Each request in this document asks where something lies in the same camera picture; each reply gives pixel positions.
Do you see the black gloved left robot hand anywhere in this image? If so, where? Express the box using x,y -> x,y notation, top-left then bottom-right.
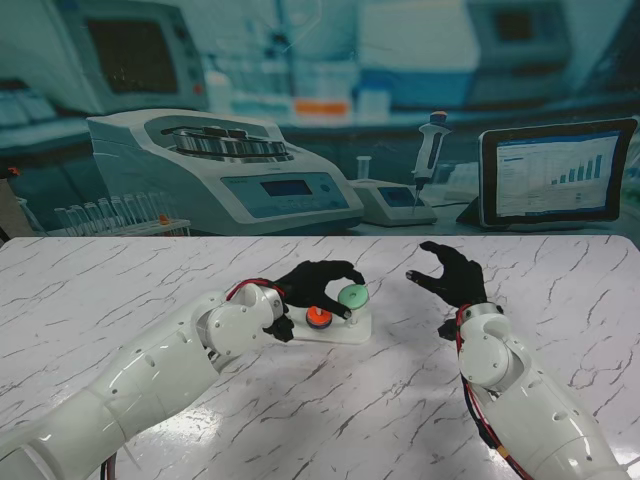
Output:
272,259 -> 366,319

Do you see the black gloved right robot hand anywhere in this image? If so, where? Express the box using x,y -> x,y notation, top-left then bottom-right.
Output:
405,241 -> 489,308

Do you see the large green ring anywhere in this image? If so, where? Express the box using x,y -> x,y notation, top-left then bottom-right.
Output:
337,284 -> 370,309

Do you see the white three-rod tower base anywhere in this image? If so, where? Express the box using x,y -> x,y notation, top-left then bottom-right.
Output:
292,299 -> 375,346

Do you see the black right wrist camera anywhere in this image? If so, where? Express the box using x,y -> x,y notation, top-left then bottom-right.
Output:
437,319 -> 464,342

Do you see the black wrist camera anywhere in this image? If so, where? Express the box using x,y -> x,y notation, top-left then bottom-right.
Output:
437,319 -> 464,342
262,313 -> 296,344

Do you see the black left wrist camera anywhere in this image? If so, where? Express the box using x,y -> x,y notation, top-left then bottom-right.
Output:
262,313 -> 296,344

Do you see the left arm red cable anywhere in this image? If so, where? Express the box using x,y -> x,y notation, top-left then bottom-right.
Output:
225,279 -> 287,302

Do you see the right arm red black cable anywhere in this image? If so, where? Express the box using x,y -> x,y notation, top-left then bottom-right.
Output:
454,303 -> 531,480

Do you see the thin dark cable bundle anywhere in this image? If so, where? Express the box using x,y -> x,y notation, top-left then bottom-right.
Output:
99,449 -> 126,480

